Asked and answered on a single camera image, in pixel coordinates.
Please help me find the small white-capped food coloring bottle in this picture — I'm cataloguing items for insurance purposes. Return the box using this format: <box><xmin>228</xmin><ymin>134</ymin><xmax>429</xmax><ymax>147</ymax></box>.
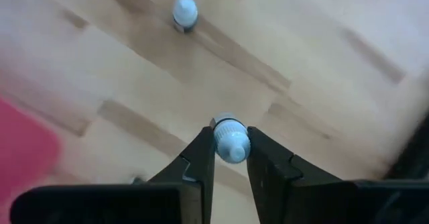
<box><xmin>209</xmin><ymin>112</ymin><xmax>252</xmax><ymax>165</ymax></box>
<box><xmin>171</xmin><ymin>0</ymin><xmax>200</xmax><ymax>34</ymax></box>

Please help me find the pink translucent plastic bin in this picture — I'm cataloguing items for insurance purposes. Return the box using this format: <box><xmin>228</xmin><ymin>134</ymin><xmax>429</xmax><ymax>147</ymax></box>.
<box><xmin>0</xmin><ymin>95</ymin><xmax>63</xmax><ymax>215</ymax></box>

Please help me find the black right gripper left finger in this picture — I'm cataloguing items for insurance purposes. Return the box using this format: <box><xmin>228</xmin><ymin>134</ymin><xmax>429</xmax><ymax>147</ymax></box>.
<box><xmin>9</xmin><ymin>126</ymin><xmax>216</xmax><ymax>224</ymax></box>

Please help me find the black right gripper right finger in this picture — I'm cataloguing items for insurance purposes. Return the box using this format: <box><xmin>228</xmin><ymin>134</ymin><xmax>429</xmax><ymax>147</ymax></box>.
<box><xmin>247</xmin><ymin>126</ymin><xmax>429</xmax><ymax>224</ymax></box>

